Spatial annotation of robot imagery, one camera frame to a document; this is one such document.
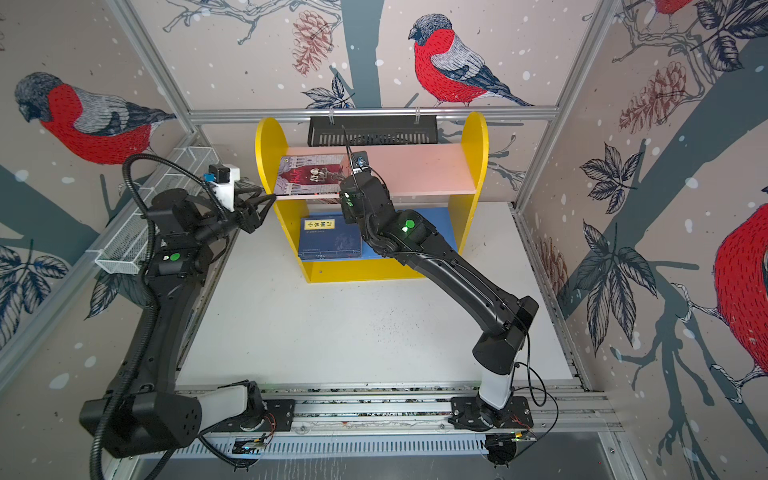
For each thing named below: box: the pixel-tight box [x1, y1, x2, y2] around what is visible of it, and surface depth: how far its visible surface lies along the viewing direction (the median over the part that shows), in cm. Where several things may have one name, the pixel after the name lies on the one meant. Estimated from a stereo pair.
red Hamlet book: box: [275, 154, 349, 195], surface depth 73 cm
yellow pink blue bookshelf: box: [256, 113, 489, 283], surface depth 75 cm
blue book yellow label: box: [299, 216, 362, 261], surface depth 90 cm
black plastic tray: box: [308, 115, 439, 147], surface depth 97 cm
